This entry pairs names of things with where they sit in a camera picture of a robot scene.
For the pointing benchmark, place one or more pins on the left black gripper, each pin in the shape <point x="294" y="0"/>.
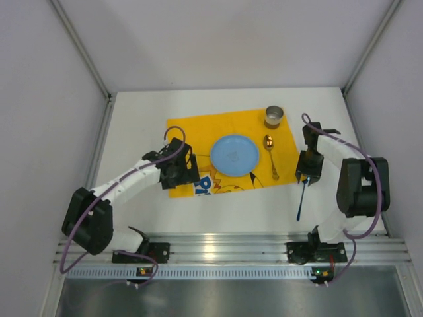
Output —
<point x="190" y="168"/>

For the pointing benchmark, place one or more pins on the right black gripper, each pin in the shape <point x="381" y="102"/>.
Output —
<point x="307" y="172"/>

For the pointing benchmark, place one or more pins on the blue fork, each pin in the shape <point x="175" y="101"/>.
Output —
<point x="302" y="198"/>

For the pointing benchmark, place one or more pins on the yellow cloth placemat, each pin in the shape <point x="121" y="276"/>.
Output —
<point x="203" y="131"/>

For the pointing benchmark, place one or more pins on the gold spoon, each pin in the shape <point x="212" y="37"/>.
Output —
<point x="269" y="145"/>

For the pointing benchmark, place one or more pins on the blue plate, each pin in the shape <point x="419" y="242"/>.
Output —
<point x="234" y="155"/>

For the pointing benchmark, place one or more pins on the metal cup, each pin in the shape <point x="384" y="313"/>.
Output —
<point x="273" y="116"/>

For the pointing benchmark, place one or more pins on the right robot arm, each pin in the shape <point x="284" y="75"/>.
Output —
<point x="362" y="192"/>

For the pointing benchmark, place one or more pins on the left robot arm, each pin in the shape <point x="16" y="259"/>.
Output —
<point x="91" y="218"/>

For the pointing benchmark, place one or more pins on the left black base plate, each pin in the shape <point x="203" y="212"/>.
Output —
<point x="159" y="251"/>

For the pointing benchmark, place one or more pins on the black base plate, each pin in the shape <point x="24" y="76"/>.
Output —
<point x="300" y="252"/>
<point x="159" y="251"/>

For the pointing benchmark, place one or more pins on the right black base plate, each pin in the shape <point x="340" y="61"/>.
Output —
<point x="300" y="252"/>

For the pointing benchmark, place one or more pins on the aluminium mounting rail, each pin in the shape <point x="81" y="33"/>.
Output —
<point x="270" y="249"/>

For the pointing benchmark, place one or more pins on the perforated cable duct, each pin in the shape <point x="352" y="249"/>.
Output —
<point x="199" y="273"/>

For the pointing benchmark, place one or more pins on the right aluminium frame post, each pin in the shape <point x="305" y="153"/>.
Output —
<point x="369" y="48"/>

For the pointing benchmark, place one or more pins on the aluminium frame post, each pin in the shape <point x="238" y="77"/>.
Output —
<point x="69" y="28"/>
<point x="369" y="48"/>

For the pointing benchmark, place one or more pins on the left aluminium frame post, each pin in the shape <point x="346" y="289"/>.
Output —
<point x="69" y="28"/>

